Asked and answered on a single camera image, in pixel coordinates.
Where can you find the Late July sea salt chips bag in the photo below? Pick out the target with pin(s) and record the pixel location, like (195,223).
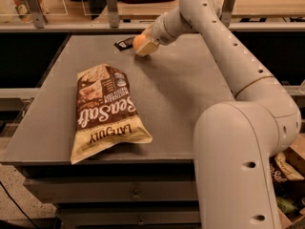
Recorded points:
(105,113)

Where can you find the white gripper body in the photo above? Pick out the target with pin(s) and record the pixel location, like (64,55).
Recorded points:
(159,33)

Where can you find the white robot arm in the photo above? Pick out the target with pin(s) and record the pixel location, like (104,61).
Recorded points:
(232,141)

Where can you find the lower grey drawer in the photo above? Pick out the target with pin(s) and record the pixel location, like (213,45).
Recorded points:
(137,216)

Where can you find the upper grey drawer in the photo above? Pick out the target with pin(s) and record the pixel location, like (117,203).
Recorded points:
(112,189)

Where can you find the black rxbar chocolate bar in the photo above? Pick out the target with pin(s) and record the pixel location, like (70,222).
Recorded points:
(124,44)

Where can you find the colourful snack package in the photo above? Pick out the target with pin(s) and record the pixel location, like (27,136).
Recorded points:
(16,11)

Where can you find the green package in box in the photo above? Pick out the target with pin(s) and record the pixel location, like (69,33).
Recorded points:
(285,205)

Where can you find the left metal bracket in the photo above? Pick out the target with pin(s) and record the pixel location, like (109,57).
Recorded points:
(38,17)

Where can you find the right metal bracket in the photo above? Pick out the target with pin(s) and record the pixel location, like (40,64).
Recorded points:
(227,11)

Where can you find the chips bag in box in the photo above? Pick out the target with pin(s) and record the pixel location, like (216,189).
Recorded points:
(282,171)

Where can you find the grey drawer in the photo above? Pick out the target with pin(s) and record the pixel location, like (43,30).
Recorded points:
(112,189)
(137,216)

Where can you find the orange fruit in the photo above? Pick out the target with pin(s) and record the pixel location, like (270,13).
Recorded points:
(139,41)

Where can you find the middle metal bracket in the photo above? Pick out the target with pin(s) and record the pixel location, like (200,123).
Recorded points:
(113,13)

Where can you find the cardboard box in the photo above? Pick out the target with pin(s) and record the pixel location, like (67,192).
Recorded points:
(294,191)

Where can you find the metal bracket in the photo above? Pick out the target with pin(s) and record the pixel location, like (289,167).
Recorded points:
(113,13)
(227,11)
(38,17)

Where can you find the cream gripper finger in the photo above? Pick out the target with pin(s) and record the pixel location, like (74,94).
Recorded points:
(149,47)
(148,30)

